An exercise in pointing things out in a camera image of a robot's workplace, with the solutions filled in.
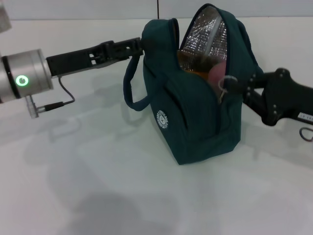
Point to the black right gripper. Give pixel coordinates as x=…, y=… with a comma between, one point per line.
x=288, y=100

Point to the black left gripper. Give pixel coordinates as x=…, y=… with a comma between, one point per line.
x=73, y=62

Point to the pink round fruit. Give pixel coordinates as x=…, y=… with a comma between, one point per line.
x=216, y=74

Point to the yellow banana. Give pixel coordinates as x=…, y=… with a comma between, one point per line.
x=195, y=72

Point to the dark teal insulated lunch bag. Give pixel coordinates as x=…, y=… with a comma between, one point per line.
x=195, y=127

